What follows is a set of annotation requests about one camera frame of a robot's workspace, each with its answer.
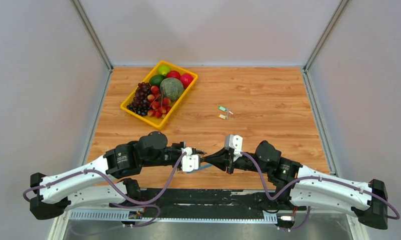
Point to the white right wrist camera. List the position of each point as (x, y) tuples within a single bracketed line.
[(234, 142)]

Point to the red apple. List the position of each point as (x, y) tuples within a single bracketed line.
[(173, 74)]

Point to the dark grape bunch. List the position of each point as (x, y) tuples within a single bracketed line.
[(140, 104)]

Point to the green cantaloupe melon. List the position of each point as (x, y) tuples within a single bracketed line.
[(171, 88)]

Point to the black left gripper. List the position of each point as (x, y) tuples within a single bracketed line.
[(182, 144)]

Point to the green key tag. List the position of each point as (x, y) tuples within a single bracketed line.
[(223, 109)]

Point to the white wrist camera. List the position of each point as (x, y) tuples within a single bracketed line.
[(190, 161), (234, 142)]

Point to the keyring bunch with blue tag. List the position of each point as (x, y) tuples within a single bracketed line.
[(201, 153)]

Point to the pink red fruit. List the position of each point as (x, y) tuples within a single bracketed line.
[(186, 79)]

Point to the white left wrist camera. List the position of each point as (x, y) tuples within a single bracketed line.
[(190, 161)]

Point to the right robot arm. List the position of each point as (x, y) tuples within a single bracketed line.
[(291, 184)]

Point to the dark green lime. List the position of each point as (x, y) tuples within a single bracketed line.
[(156, 80)]

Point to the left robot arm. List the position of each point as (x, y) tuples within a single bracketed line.
[(107, 178)]

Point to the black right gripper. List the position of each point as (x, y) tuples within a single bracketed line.
[(220, 160)]

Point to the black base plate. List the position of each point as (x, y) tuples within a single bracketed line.
[(217, 204)]

